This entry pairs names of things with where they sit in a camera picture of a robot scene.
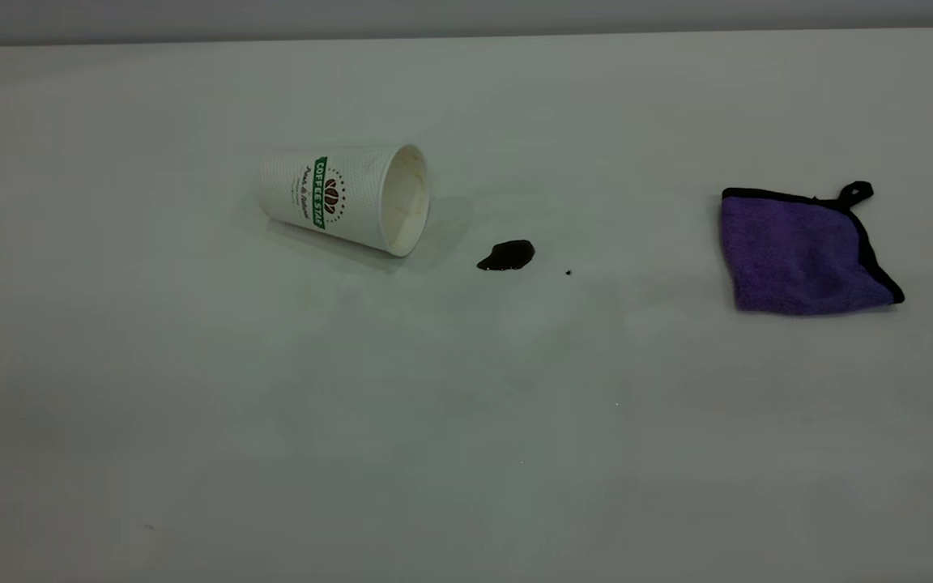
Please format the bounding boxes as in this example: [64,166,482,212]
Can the purple cloth with black trim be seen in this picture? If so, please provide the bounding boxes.
[720,181,906,316]

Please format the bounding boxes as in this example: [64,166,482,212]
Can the white paper coffee cup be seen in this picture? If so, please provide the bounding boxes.
[258,143,431,258]

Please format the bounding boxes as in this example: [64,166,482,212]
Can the dark coffee spill blob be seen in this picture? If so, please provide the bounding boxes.
[476,239,536,272]

